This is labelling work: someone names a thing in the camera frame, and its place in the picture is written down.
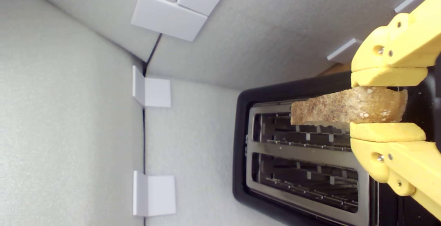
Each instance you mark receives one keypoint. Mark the brown bread slice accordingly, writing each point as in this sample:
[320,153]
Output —
[344,107]

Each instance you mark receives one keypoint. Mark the black two-slot toaster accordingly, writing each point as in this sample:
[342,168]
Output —
[303,150]

